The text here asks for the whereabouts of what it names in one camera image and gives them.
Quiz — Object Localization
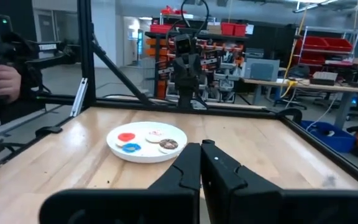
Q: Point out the black office chair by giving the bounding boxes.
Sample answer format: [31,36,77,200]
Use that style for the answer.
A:
[273,65,309,110]

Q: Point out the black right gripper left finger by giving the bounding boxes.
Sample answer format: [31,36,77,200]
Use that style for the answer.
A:
[39,142,202,224]

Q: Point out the wire shelf with red bins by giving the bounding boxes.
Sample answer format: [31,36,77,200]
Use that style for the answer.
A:
[295,26,358,68]

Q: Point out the silver metal bracket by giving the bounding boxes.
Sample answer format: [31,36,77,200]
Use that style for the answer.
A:
[70,77,89,118]

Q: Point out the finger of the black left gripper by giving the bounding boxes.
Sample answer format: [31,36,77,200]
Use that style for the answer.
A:
[173,55,186,78]
[190,55,203,78]

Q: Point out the blue plastic bin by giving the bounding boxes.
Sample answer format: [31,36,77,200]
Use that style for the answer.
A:
[300,120,357,153]

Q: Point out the small blue sprinkled donut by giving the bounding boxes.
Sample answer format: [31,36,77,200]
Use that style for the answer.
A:
[122,142,142,154]

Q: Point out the small chocolate donut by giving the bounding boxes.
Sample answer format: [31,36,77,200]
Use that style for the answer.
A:
[158,138,179,155]

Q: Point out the yellow hanging cable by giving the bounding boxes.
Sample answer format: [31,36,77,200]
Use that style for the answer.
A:
[280,6,307,99]

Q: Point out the red storage bin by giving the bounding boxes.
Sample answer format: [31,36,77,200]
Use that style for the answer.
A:
[221,22,236,36]
[150,24,172,34]
[234,24,248,37]

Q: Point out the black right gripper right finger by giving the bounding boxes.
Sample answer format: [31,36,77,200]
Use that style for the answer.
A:
[201,139,358,224]

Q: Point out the wooden workbench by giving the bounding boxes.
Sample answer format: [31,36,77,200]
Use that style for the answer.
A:
[241,77,358,130]

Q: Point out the black aluminium frame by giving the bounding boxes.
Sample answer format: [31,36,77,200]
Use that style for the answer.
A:
[0,0,358,190]

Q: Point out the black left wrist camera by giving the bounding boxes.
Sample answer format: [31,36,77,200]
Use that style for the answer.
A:
[175,33,195,54]

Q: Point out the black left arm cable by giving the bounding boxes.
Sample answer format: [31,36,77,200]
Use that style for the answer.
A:
[181,0,211,35]

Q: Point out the small white pink donut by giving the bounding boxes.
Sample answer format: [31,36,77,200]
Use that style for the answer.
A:
[144,129,167,144]

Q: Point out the white round plate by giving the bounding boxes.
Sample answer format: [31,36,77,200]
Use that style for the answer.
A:
[106,121,188,164]

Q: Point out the black table clamp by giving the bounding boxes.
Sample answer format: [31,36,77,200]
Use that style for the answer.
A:
[35,126,63,138]
[278,108,303,124]

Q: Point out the cardboard box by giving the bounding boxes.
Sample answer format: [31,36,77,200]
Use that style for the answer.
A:
[206,24,222,35]

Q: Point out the person's hand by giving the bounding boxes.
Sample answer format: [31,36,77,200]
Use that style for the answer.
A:
[0,63,22,105]

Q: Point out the grey metal box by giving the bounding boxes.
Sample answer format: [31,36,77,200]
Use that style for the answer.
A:
[243,58,281,82]

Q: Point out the small red donut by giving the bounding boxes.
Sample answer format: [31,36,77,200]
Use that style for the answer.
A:
[115,132,136,147]

